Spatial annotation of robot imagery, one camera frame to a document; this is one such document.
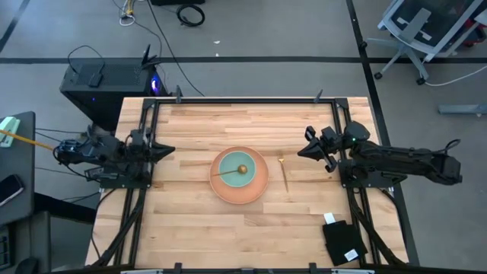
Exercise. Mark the grey office chair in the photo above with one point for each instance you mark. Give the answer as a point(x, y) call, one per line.
point(430, 23)

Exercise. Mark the black box on floor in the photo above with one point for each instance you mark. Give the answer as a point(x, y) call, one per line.
point(177, 2)

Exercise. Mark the black aluminium table frame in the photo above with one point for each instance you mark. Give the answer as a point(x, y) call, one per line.
point(247, 100)

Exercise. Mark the black fabric cutlery pouch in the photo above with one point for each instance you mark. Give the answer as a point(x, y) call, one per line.
point(342, 239)

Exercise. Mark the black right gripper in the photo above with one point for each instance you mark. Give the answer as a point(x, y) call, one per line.
point(331, 142)

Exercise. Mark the grey power strip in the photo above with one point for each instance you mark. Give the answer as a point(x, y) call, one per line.
point(462, 109)

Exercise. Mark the black computer tower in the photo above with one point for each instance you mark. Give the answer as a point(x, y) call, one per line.
point(106, 99)

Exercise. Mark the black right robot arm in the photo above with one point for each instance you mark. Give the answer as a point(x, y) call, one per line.
point(399, 160)

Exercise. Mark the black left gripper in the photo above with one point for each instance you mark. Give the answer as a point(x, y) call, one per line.
point(142, 150)

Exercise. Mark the grey drawer cabinet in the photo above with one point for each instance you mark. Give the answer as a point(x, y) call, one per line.
point(26, 239)

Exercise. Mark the black frame clamp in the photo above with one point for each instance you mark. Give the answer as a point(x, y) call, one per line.
point(178, 94)
point(312, 267)
point(177, 267)
point(318, 96)

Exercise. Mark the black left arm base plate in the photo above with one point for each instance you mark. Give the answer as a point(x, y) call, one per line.
point(125, 183)

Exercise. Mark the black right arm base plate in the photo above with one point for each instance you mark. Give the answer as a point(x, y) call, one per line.
point(374, 180)

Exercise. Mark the dark grey desk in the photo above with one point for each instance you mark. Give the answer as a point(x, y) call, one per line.
point(19, 167)

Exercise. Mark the white card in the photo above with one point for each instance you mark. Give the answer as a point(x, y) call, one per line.
point(329, 218)

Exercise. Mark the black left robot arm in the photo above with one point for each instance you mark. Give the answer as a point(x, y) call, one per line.
point(102, 152)

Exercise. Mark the gold fork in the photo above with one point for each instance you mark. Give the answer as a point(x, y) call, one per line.
point(283, 171)

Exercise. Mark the green round bowl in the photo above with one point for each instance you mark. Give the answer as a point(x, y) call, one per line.
point(237, 160)

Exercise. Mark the gold spoon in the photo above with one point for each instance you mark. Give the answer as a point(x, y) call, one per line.
point(242, 169)

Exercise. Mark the orange round plate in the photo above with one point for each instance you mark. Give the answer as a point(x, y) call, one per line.
point(243, 195)

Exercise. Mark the black wifi antenna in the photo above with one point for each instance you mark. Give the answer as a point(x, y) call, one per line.
point(147, 57)

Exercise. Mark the black smartphone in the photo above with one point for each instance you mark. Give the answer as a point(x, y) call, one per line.
point(9, 189)

